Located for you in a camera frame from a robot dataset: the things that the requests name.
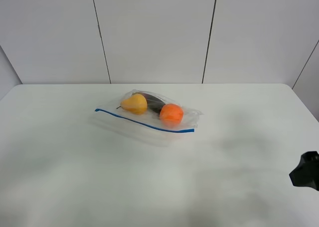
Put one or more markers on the orange fruit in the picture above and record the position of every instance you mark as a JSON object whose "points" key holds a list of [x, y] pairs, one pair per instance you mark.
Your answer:
{"points": [[171, 115]]}

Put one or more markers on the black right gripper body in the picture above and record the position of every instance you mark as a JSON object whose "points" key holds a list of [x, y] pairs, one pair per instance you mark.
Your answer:
{"points": [[306, 173]]}

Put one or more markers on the yellow pear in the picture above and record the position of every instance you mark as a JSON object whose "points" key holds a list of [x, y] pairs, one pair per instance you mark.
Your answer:
{"points": [[136, 104]]}

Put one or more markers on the clear zip bag blue seal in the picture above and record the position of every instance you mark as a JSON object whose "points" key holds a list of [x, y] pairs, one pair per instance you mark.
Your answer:
{"points": [[118, 126]]}

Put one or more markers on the dark purple eggplant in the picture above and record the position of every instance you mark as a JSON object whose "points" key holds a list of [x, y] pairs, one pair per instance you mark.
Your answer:
{"points": [[154, 103]]}

